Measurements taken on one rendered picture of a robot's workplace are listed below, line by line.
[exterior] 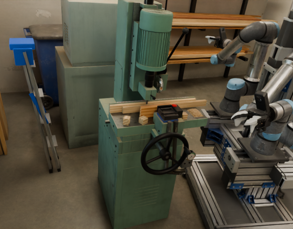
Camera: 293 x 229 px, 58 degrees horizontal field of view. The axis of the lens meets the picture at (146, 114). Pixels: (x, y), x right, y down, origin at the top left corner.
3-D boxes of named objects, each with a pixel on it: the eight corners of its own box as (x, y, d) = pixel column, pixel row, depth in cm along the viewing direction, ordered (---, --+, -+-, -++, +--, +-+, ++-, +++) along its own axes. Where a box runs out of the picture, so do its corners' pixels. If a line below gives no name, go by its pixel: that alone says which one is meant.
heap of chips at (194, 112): (194, 117, 168) (194, 114, 167) (186, 109, 176) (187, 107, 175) (203, 116, 170) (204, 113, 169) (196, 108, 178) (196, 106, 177)
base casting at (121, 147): (117, 155, 157) (117, 142, 153) (98, 108, 203) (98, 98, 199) (183, 145, 173) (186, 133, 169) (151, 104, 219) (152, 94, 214)
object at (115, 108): (110, 113, 162) (110, 106, 159) (109, 111, 163) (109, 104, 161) (194, 105, 183) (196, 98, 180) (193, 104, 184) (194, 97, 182)
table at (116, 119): (120, 147, 143) (121, 138, 140) (107, 118, 167) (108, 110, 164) (214, 134, 164) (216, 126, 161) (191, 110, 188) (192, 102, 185)
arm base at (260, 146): (266, 140, 168) (272, 127, 163) (280, 155, 155) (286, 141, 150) (245, 140, 165) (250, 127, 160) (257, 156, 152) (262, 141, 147)
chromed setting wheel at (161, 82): (158, 97, 175) (161, 79, 169) (151, 88, 185) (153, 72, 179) (162, 96, 176) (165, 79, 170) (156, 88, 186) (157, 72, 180)
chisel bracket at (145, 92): (144, 102, 160) (146, 90, 155) (137, 92, 171) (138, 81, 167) (156, 102, 162) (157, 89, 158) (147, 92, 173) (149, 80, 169)
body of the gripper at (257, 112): (257, 134, 105) (275, 127, 111) (261, 114, 102) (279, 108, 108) (241, 127, 111) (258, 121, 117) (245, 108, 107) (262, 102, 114)
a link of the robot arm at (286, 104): (292, 119, 120) (300, 102, 116) (279, 124, 114) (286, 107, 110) (277, 111, 125) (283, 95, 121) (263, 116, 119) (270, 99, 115)
